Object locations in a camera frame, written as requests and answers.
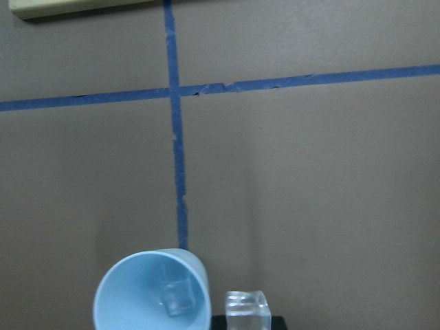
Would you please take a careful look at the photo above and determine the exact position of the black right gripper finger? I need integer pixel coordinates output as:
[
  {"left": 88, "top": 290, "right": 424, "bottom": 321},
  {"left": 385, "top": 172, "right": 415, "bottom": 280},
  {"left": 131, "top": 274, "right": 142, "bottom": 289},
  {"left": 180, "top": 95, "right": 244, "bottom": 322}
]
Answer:
[{"left": 210, "top": 314, "right": 287, "bottom": 330}]

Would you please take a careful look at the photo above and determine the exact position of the clear ice cube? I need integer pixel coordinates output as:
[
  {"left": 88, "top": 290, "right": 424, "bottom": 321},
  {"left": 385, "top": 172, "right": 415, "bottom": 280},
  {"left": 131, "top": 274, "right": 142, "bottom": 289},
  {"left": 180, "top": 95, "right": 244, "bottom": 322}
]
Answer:
[{"left": 225, "top": 290, "right": 272, "bottom": 330}]

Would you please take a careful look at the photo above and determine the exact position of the ice cube in cup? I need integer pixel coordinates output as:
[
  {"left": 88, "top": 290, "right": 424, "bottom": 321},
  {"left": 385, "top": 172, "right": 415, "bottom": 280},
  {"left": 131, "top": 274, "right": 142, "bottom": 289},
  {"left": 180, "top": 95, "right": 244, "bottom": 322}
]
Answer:
[{"left": 161, "top": 278, "right": 196, "bottom": 317}]

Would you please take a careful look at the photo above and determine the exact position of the light blue cup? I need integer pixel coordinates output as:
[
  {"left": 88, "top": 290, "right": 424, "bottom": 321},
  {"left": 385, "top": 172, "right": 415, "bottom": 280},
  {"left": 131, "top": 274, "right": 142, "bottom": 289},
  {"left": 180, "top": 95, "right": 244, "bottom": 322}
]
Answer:
[{"left": 93, "top": 248, "right": 212, "bottom": 329}]

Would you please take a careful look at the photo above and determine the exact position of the wooden cutting board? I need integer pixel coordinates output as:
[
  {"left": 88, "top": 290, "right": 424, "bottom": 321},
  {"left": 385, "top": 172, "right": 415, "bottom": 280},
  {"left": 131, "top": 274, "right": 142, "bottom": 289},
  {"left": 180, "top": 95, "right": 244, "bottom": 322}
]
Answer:
[{"left": 8, "top": 0, "right": 148, "bottom": 20}]

